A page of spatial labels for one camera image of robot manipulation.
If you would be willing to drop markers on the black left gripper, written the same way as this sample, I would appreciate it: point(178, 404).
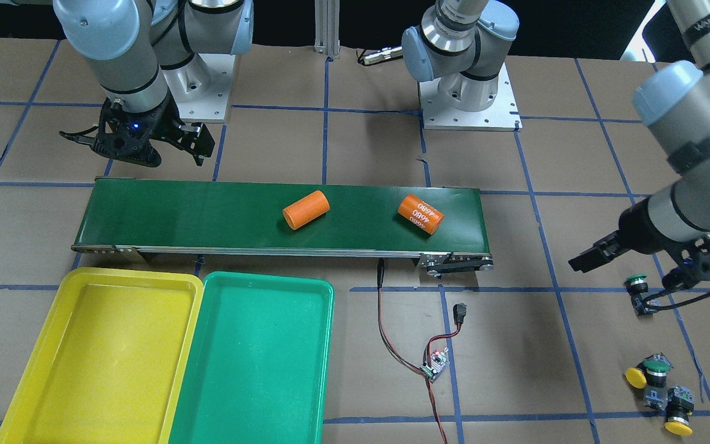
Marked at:
point(636, 227)

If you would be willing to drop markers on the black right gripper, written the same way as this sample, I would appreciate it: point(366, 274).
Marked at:
point(164, 125)

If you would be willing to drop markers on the plain orange cylinder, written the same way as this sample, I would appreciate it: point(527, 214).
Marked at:
point(306, 210)

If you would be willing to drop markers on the orange cylinder with white text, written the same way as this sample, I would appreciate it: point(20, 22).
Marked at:
point(420, 214)

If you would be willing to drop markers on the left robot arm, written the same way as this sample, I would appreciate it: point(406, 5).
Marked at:
point(463, 45)

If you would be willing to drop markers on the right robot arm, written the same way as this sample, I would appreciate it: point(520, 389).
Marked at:
point(147, 57)

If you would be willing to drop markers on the green push button by cylinder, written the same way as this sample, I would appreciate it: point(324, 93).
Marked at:
point(637, 288)

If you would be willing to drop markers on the green conveyor belt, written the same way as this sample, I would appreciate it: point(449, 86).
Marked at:
point(135, 216)

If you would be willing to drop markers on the green push button in cluster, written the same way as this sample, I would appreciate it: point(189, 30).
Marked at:
point(656, 369)

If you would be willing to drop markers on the yellow push button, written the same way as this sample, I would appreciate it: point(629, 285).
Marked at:
point(636, 377)
point(677, 402)

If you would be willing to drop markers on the black barrel plug connector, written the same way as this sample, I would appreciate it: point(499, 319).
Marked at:
point(459, 312)

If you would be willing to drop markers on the small green circuit board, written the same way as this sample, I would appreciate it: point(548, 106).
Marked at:
point(435, 364)

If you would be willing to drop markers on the yellow plastic tray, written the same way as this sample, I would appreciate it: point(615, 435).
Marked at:
point(109, 361)

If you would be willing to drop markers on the green plastic tray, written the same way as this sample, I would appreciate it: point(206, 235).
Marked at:
point(257, 369)

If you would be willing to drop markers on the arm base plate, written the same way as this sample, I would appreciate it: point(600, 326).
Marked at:
point(203, 87)
point(459, 103)

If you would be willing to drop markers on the aluminium frame post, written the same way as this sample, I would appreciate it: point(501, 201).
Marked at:
point(327, 24)

